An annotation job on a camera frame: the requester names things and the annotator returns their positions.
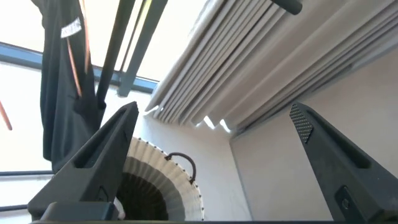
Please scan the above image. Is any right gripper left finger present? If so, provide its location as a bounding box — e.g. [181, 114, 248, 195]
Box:
[27, 101, 140, 220]

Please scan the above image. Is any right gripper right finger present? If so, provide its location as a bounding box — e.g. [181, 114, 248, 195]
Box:
[289, 101, 398, 223]

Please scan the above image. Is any black shirt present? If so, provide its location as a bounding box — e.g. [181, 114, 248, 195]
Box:
[30, 0, 106, 174]

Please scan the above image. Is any pink clothes hanger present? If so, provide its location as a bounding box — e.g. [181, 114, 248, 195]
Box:
[66, 0, 91, 98]
[0, 101, 13, 131]

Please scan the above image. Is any white laundry basket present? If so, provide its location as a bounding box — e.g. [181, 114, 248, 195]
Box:
[115, 136, 205, 222]

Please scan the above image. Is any black clothes rack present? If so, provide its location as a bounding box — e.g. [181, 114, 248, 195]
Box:
[0, 0, 303, 212]

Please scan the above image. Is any beige curtain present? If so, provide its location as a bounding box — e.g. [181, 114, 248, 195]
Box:
[144, 0, 398, 134]

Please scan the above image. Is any window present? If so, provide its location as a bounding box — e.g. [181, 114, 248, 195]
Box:
[0, 0, 208, 96]

